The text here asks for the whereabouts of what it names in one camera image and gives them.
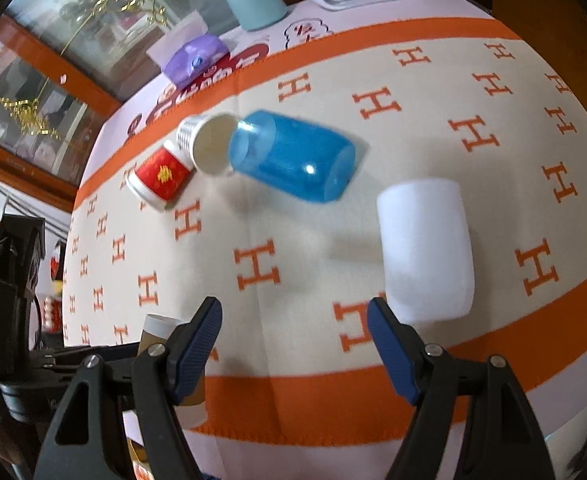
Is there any brown sleeve paper cup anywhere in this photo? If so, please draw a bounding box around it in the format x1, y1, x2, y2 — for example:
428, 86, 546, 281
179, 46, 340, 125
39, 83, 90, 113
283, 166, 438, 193
137, 312, 210, 430

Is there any white ceramic cup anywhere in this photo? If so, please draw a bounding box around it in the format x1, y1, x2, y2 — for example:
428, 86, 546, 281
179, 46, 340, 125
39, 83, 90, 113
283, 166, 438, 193
377, 178, 476, 324

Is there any red paper cup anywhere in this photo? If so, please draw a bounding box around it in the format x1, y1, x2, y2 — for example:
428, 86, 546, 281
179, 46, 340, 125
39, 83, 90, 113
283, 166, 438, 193
126, 139, 194, 210

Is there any grey checkered paper cup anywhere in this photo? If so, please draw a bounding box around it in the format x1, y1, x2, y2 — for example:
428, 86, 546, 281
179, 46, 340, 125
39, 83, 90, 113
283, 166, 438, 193
177, 113, 239, 177

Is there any blue plastic cup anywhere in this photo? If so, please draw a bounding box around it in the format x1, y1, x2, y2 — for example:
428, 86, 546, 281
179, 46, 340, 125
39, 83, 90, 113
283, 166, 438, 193
227, 110, 356, 203

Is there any orange H-pattern table runner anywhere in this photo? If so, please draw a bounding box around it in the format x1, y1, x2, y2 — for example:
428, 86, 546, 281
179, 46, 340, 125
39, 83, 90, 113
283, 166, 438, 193
62, 16, 587, 449

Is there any orange glass cabinet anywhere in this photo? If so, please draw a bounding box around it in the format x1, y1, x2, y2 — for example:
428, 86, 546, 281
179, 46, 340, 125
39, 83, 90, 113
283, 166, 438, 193
0, 0, 293, 210

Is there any purple tissue pack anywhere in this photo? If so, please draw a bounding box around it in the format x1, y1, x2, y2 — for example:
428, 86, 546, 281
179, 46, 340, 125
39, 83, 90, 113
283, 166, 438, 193
146, 11, 229, 89

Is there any light blue canister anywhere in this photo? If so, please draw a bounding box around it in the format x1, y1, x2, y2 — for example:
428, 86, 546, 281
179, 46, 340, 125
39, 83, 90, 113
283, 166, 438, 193
226, 0, 288, 32

